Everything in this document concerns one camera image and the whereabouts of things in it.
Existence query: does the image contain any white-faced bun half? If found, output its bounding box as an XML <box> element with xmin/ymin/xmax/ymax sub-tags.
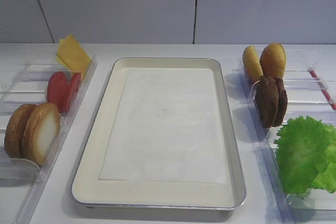
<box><xmin>22</xmin><ymin>103</ymin><xmax>60</xmax><ymax>166</ymax></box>

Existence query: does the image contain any right red tomato slice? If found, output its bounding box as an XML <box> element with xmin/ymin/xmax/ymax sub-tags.
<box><xmin>62</xmin><ymin>72</ymin><xmax>81</xmax><ymax>113</ymax></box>

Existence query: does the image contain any red tomato slice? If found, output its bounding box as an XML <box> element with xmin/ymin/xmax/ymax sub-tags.
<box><xmin>47</xmin><ymin>71</ymin><xmax>68</xmax><ymax>113</ymax></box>
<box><xmin>62</xmin><ymin>72</ymin><xmax>81</xmax><ymax>113</ymax></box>

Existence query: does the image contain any front brown meat patty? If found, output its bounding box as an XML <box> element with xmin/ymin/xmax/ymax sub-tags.
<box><xmin>255</xmin><ymin>76</ymin><xmax>279</xmax><ymax>129</ymax></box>

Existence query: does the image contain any brown meat patty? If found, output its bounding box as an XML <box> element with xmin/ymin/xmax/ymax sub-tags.
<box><xmin>255</xmin><ymin>76</ymin><xmax>279</xmax><ymax>129</ymax></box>
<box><xmin>273</xmin><ymin>77</ymin><xmax>288</xmax><ymax>127</ymax></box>

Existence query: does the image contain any front yellow cheese slice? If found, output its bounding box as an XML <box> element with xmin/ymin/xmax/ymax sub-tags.
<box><xmin>60</xmin><ymin>34</ymin><xmax>91</xmax><ymax>81</ymax></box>

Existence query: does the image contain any yellow cheese slice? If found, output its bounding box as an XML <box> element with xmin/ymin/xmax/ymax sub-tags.
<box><xmin>60</xmin><ymin>34</ymin><xmax>91</xmax><ymax>81</ymax></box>
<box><xmin>56</xmin><ymin>38</ymin><xmax>69</xmax><ymax>69</ymax></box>

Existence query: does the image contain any left red tomato slice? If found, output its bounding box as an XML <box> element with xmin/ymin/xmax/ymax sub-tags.
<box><xmin>47</xmin><ymin>71</ymin><xmax>68</xmax><ymax>113</ymax></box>

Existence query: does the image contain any rear brown meat patty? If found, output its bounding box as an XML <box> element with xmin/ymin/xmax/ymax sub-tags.
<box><xmin>273</xmin><ymin>77</ymin><xmax>288</xmax><ymax>127</ymax></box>

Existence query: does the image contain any rear yellow cheese slice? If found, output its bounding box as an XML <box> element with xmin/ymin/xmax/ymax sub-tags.
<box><xmin>56</xmin><ymin>38</ymin><xmax>69</xmax><ymax>69</ymax></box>

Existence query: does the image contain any front green lettuce leaf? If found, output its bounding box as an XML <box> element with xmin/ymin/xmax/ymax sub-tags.
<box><xmin>276</xmin><ymin>116</ymin><xmax>330</xmax><ymax>195</ymax></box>

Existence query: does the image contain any green lettuce leaf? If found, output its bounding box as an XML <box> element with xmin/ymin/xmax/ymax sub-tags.
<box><xmin>312</xmin><ymin>125</ymin><xmax>335</xmax><ymax>194</ymax></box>
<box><xmin>276</xmin><ymin>116</ymin><xmax>330</xmax><ymax>195</ymax></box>

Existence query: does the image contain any rear green lettuce leaf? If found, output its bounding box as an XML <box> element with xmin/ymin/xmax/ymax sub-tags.
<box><xmin>312</xmin><ymin>125</ymin><xmax>335</xmax><ymax>194</ymax></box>

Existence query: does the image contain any white paper sheet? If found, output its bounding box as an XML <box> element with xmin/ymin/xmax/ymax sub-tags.
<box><xmin>100</xmin><ymin>68</ymin><xmax>227</xmax><ymax>184</ymax></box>

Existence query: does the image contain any metal baking tray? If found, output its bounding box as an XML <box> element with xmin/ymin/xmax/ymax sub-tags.
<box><xmin>71</xmin><ymin>58</ymin><xmax>246</xmax><ymax>210</ymax></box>

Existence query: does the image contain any left golden bun top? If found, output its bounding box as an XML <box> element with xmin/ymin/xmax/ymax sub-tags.
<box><xmin>242</xmin><ymin>45</ymin><xmax>263</xmax><ymax>83</ymax></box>

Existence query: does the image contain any golden bun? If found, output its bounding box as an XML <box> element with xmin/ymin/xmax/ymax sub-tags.
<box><xmin>259</xmin><ymin>44</ymin><xmax>286</xmax><ymax>78</ymax></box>
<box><xmin>242</xmin><ymin>45</ymin><xmax>263</xmax><ymax>83</ymax></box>

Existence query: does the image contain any right golden bun top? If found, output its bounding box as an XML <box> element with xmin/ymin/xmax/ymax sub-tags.
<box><xmin>259</xmin><ymin>44</ymin><xmax>286</xmax><ymax>78</ymax></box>

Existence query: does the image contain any right clear plastic rack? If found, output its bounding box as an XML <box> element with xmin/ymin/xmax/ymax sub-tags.
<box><xmin>235</xmin><ymin>62</ymin><xmax>335</xmax><ymax>223</ymax></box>

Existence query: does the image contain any clear plastic rack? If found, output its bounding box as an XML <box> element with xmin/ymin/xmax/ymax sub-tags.
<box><xmin>1</xmin><ymin>58</ymin><xmax>97</xmax><ymax>223</ymax></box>
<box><xmin>235</xmin><ymin>62</ymin><xmax>335</xmax><ymax>223</ymax></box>

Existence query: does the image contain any red stick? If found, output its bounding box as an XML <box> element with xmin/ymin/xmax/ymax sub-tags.
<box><xmin>308</xmin><ymin>68</ymin><xmax>335</xmax><ymax>111</ymax></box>

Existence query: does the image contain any brown bun half left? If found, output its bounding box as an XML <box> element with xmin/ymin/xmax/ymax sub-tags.
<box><xmin>4</xmin><ymin>104</ymin><xmax>37</xmax><ymax>158</ymax></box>

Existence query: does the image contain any left clear plastic rack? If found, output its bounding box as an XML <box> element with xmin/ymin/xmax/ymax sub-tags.
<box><xmin>1</xmin><ymin>58</ymin><xmax>97</xmax><ymax>223</ymax></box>

